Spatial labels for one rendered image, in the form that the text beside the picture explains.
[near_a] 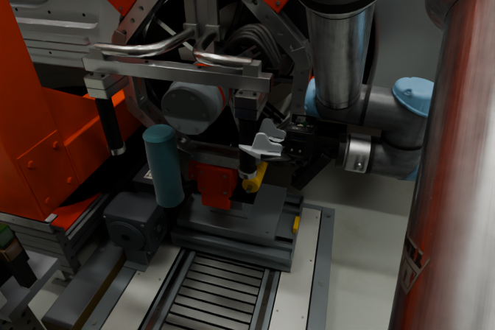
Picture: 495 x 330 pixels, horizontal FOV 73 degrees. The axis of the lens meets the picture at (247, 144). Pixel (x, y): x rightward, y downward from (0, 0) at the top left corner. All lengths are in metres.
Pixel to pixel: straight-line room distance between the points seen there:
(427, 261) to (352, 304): 1.30
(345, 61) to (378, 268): 1.26
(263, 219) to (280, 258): 0.16
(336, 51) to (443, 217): 0.28
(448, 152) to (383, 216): 1.63
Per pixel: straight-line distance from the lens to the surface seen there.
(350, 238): 1.68
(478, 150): 0.19
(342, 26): 0.39
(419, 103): 0.61
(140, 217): 1.20
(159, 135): 0.94
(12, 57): 0.97
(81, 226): 1.44
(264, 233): 1.34
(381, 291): 1.55
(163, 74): 0.73
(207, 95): 0.79
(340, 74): 0.48
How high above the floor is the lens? 1.24
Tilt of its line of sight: 35 degrees down
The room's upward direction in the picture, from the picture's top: straight up
